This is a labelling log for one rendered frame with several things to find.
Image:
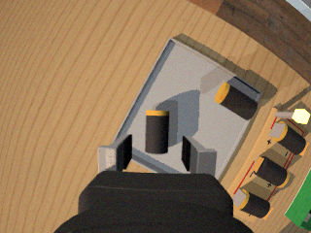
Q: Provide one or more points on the green open-top box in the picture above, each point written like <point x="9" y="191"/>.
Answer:
<point x="298" y="211"/>

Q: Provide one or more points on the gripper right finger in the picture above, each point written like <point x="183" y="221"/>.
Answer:
<point x="196" y="158"/>

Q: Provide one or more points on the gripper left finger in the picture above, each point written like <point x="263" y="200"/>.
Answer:
<point x="117" y="156"/>

